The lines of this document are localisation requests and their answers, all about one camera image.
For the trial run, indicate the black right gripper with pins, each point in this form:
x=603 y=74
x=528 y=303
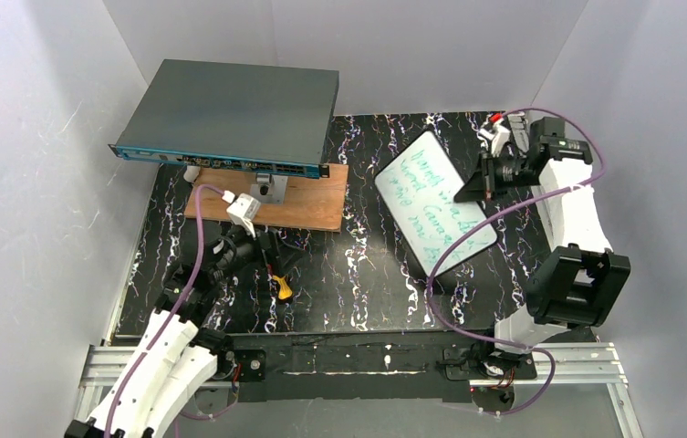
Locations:
x=488 y=179

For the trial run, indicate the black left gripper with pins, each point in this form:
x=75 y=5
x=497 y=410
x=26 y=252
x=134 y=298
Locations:
x=264 y=246

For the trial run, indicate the yellow bone-shaped eraser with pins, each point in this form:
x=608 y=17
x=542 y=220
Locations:
x=284 y=291

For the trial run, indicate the small whiteboard black frame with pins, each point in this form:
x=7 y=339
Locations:
x=418 y=187

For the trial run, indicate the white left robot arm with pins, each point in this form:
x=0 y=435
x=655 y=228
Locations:
x=177 y=353

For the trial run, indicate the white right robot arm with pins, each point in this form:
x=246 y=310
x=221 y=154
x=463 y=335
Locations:
x=581 y=279

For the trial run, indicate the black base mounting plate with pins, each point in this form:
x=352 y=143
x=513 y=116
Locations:
x=373 y=365

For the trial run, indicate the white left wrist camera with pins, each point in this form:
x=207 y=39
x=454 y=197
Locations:
x=242 y=210

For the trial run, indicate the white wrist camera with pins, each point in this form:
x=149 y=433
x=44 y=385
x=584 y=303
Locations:
x=496 y=134
x=242 y=210

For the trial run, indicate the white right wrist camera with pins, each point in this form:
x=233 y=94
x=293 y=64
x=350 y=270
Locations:
x=496 y=134

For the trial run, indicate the grey metal bracket stand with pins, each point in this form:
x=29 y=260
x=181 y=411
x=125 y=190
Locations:
x=269 y=188

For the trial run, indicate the aluminium right side rail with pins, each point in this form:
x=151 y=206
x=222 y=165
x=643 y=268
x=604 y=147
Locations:
x=519 y=126

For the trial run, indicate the white cylinder switch foot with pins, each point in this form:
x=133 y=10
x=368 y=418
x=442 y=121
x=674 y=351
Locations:
x=191 y=174

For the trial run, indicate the grey network switch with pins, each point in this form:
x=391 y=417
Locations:
x=237 y=117

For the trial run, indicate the aluminium front frame rail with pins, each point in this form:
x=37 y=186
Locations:
x=576 y=363

